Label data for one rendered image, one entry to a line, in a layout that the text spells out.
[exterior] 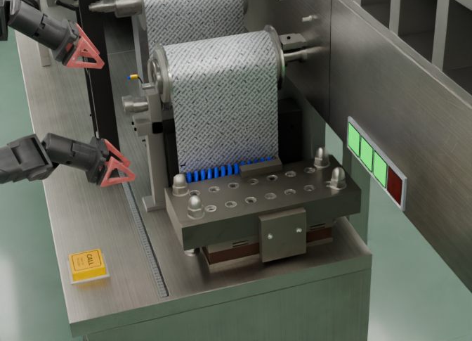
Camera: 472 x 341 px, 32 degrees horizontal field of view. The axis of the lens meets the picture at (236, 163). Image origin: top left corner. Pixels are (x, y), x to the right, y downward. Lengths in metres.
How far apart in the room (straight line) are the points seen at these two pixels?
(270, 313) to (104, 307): 0.36
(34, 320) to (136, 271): 1.36
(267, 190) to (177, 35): 0.45
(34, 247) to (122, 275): 1.71
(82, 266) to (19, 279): 1.55
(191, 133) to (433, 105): 0.64
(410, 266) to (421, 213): 1.80
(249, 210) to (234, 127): 0.21
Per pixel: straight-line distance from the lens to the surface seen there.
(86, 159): 1.76
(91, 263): 1.79
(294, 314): 1.83
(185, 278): 1.75
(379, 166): 1.56
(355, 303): 1.88
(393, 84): 1.46
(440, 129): 1.33
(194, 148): 1.82
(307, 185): 1.79
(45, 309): 3.15
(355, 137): 1.64
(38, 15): 1.70
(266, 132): 1.85
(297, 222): 1.73
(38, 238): 3.52
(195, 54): 1.75
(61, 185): 2.12
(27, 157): 1.70
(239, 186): 1.79
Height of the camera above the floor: 2.01
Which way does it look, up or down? 31 degrees down
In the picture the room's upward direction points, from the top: 3 degrees counter-clockwise
